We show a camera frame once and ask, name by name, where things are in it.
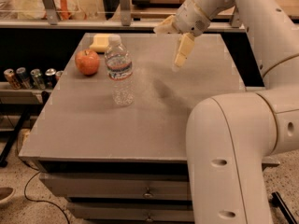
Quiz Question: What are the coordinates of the clear plastic water bottle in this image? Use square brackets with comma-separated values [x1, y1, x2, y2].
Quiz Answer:
[105, 35, 134, 106]

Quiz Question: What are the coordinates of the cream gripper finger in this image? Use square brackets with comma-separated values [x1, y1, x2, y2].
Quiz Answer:
[172, 33, 194, 71]
[153, 15, 178, 34]

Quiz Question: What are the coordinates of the orange white bag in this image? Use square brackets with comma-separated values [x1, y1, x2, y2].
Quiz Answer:
[54, 0, 87, 20]

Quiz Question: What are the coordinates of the dark drink can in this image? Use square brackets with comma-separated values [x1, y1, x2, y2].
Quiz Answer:
[45, 68, 57, 88]

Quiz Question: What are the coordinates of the grey drawer cabinet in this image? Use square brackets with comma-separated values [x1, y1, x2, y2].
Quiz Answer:
[21, 34, 248, 224]

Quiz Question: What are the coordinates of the black floor cable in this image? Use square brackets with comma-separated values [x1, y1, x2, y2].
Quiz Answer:
[15, 140, 71, 224]

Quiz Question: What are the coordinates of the upper grey drawer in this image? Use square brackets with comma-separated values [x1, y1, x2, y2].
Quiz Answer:
[39, 173, 191, 201]

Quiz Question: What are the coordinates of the black table leg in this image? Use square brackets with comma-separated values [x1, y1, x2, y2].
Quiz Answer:
[0, 108, 29, 168]

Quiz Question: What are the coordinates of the right metal bracket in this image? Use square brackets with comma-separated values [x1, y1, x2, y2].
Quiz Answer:
[230, 7, 242, 28]

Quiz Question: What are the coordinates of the orange drink can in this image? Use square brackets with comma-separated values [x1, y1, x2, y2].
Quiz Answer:
[4, 68, 21, 90]

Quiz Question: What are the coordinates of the left metal bracket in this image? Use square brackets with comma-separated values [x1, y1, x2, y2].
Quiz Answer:
[42, 0, 60, 25]

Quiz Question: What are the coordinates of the green drink can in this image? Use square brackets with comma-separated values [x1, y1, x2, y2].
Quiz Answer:
[30, 68, 46, 90]

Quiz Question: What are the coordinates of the lower grey drawer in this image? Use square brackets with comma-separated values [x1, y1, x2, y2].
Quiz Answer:
[67, 203, 194, 222]

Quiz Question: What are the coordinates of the shoe tip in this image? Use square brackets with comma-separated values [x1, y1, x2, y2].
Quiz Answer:
[0, 187, 15, 204]

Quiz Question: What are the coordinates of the middle metal bracket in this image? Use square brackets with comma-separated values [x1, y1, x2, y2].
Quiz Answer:
[120, 0, 132, 26]

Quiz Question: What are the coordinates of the red apple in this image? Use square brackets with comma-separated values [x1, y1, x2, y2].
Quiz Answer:
[75, 49, 100, 76]

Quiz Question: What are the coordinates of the red drink can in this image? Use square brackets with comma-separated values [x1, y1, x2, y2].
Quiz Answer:
[55, 70, 64, 81]

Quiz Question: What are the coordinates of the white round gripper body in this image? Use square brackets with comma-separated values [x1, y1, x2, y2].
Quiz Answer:
[174, 0, 210, 36]

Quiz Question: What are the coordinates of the grey drawer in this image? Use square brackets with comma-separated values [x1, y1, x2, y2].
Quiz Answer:
[67, 203, 194, 222]
[39, 173, 191, 201]

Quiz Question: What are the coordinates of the black bar on floor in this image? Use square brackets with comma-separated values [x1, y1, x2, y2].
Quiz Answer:
[272, 191, 298, 224]

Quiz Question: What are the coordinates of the metal bracket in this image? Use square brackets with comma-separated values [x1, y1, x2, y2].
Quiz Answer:
[42, 0, 60, 25]
[120, 0, 132, 26]
[230, 7, 242, 28]

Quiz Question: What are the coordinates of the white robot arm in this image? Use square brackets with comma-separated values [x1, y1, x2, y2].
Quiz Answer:
[154, 0, 299, 224]

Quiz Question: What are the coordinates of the yellow sponge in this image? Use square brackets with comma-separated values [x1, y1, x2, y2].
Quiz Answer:
[90, 34, 110, 53]

